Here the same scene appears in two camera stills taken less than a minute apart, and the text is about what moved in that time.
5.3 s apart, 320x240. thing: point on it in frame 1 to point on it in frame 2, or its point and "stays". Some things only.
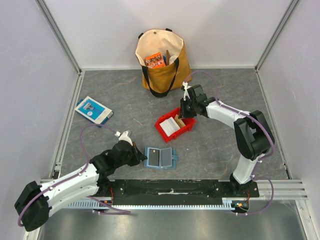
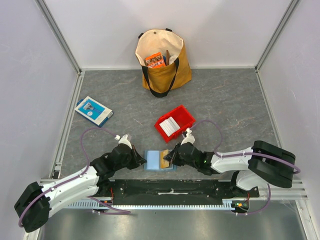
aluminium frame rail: [283, 189] stays
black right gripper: [186, 110] to [177, 155]
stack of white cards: [170, 126] stays
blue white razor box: [93, 110] stays
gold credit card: [179, 121] to [164, 163]
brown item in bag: [167, 58] stays
